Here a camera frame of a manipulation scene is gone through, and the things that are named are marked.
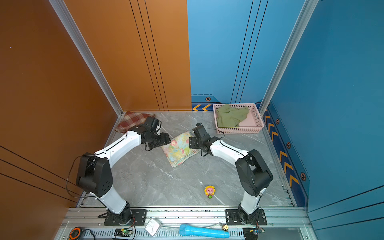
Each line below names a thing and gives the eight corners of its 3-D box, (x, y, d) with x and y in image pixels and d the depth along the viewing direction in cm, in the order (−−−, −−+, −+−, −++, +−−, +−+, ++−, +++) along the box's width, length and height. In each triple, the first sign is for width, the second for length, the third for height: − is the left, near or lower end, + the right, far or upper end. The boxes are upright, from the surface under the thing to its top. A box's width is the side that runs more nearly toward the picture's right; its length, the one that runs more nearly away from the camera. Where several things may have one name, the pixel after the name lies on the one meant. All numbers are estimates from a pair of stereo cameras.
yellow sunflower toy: (209, 199, 80) (209, 197, 77) (203, 190, 83) (204, 187, 79) (216, 194, 82) (217, 191, 78) (210, 185, 85) (211, 183, 81)
